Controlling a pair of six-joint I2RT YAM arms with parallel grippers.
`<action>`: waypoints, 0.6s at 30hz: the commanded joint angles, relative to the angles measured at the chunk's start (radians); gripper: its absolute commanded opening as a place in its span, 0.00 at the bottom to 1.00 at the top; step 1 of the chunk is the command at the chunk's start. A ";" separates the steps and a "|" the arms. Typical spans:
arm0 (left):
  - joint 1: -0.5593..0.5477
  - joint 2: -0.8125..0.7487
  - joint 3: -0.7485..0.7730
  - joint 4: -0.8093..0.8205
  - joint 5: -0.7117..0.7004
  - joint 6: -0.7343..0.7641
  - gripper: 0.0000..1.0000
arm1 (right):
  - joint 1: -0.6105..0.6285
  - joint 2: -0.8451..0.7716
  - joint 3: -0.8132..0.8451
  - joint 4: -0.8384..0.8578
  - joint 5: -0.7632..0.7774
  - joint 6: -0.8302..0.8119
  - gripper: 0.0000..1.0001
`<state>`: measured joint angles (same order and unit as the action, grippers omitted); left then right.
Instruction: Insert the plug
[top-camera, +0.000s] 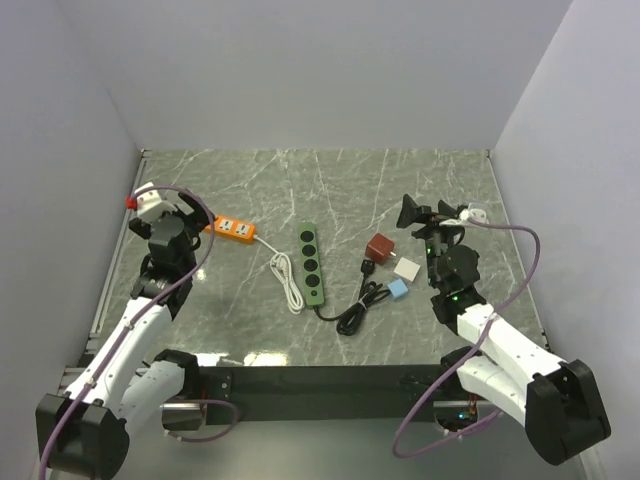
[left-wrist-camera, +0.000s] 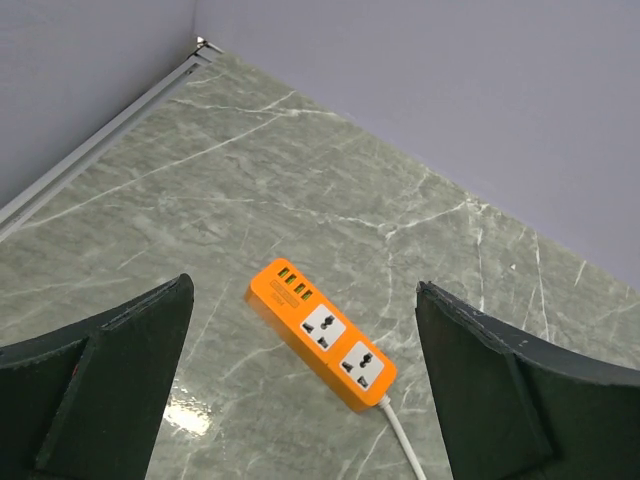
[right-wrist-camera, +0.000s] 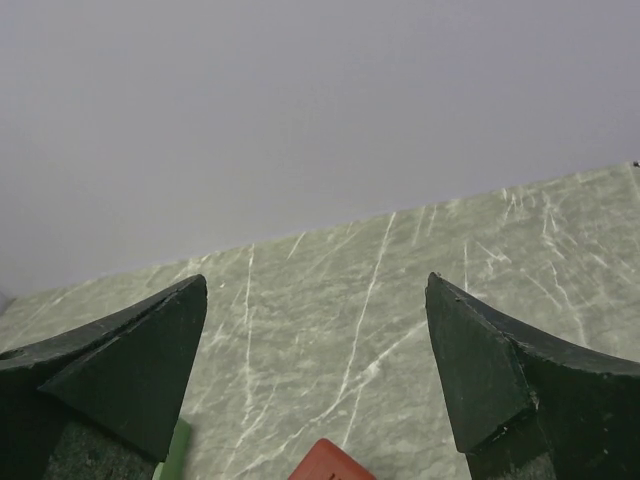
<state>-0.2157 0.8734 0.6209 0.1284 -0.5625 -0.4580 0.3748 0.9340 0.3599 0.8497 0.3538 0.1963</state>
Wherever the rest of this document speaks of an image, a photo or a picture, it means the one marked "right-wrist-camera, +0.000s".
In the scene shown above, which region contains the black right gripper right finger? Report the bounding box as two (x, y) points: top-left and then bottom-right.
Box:
(425, 273), (639, 479)

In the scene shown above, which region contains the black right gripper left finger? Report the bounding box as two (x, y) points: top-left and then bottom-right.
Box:
(1, 274), (207, 479)

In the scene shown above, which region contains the red koi cube adapter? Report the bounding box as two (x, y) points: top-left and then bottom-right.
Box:
(288, 438), (376, 480)

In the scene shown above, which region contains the green power strip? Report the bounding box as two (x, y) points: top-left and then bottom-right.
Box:
(152, 418), (192, 480)

